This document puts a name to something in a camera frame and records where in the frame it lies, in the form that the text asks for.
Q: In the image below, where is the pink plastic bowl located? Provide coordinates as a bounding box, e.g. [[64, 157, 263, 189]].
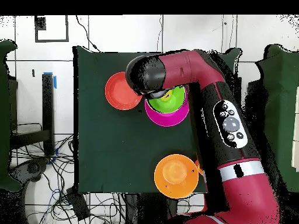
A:
[[144, 93, 190, 127]]

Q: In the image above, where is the large green plastic bowl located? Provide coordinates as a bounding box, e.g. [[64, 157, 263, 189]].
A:
[[147, 85, 186, 114]]

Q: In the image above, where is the dark green table cloth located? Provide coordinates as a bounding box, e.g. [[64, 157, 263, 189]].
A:
[[72, 45, 242, 194]]

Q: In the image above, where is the red plastic bowl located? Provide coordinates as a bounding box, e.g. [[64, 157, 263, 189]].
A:
[[105, 71, 142, 111]]

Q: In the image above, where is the large orange plastic bowl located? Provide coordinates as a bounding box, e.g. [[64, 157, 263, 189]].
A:
[[154, 153, 200, 200]]

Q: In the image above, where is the orange plastic cup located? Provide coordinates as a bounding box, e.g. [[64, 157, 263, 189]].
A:
[[194, 159, 204, 176]]

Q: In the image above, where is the black metal stand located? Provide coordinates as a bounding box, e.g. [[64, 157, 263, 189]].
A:
[[9, 72, 57, 156]]

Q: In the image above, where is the black chair base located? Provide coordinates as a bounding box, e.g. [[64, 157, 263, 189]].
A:
[[10, 157, 51, 187]]

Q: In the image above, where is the green cloth side table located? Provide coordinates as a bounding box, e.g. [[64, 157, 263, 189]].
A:
[[247, 43, 299, 193], [0, 38, 23, 193]]

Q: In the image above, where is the white box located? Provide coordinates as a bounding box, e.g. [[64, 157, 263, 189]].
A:
[[291, 86, 299, 173]]

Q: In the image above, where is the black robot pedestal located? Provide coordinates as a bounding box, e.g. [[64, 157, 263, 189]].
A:
[[123, 192, 180, 224]]

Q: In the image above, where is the black square floor frame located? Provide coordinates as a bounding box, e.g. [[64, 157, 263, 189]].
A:
[[34, 15, 69, 43]]

